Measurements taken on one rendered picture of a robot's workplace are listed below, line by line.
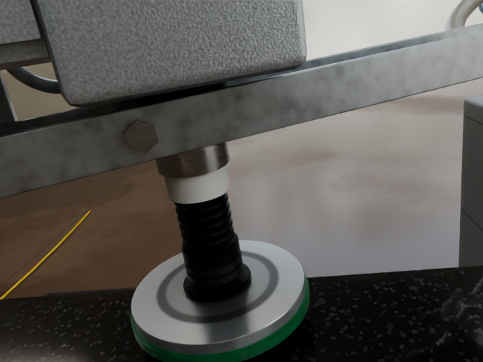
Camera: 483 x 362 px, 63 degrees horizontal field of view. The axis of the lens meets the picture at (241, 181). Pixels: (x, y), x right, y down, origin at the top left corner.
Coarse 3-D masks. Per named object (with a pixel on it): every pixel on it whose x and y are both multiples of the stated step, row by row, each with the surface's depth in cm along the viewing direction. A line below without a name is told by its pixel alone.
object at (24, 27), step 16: (0, 0) 26; (16, 0) 27; (32, 0) 28; (0, 16) 27; (16, 16) 27; (32, 16) 27; (0, 32) 27; (16, 32) 27; (32, 32) 28; (0, 48) 28; (16, 48) 29; (32, 48) 29; (0, 64) 29; (16, 64) 34; (32, 64) 41; (0, 80) 42; (0, 96) 43; (0, 112) 43
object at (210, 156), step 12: (120, 108) 44; (216, 144) 41; (180, 156) 40; (192, 156) 40; (204, 156) 40; (216, 156) 41; (228, 156) 43; (168, 168) 41; (180, 168) 40; (192, 168) 40; (204, 168) 40; (216, 168) 41
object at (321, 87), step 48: (384, 48) 52; (432, 48) 42; (480, 48) 44; (192, 96) 36; (240, 96) 37; (288, 96) 39; (336, 96) 40; (384, 96) 42; (0, 144) 32; (48, 144) 33; (96, 144) 34; (144, 144) 35; (192, 144) 37; (0, 192) 33
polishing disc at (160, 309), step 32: (256, 256) 53; (288, 256) 52; (160, 288) 49; (256, 288) 46; (288, 288) 45; (160, 320) 43; (192, 320) 43; (224, 320) 42; (256, 320) 41; (288, 320) 42; (192, 352) 39
